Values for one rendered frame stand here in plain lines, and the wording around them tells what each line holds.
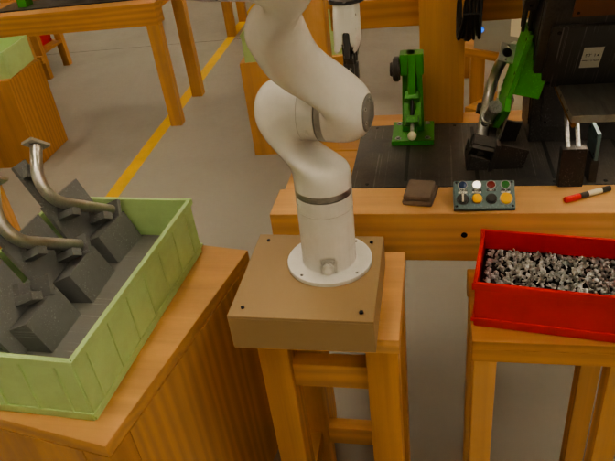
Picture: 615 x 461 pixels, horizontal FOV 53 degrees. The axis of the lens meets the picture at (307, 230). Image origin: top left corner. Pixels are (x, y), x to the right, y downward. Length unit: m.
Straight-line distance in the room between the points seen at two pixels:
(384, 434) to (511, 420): 0.84
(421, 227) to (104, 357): 0.83
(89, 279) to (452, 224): 0.92
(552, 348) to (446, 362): 1.09
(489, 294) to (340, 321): 0.33
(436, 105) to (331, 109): 1.05
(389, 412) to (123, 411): 0.59
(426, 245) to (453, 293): 1.13
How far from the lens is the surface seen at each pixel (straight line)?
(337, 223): 1.28
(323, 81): 1.09
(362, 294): 1.30
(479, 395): 1.52
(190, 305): 1.59
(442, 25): 2.05
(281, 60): 1.01
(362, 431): 1.96
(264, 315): 1.28
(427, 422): 2.28
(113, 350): 1.41
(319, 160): 1.24
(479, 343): 1.40
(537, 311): 1.39
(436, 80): 2.10
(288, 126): 1.19
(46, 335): 1.51
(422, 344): 2.54
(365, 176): 1.80
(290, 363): 1.42
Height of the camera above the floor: 1.75
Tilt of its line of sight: 33 degrees down
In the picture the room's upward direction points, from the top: 8 degrees counter-clockwise
